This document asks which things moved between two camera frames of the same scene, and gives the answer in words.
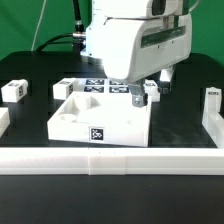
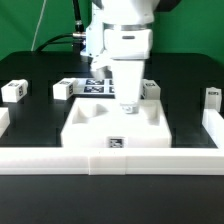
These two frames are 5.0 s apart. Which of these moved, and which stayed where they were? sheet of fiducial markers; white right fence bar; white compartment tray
Moved: white compartment tray
Stayed: white right fence bar; sheet of fiducial markers
